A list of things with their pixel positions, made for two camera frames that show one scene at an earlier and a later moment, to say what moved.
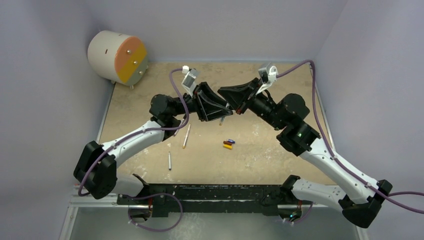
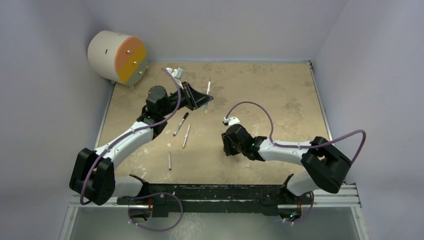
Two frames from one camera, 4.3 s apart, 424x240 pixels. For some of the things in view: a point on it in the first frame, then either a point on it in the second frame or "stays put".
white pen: (176, 131) stays put
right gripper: (251, 96) → (227, 144)
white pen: (186, 136) stays put
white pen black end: (169, 161) stays put
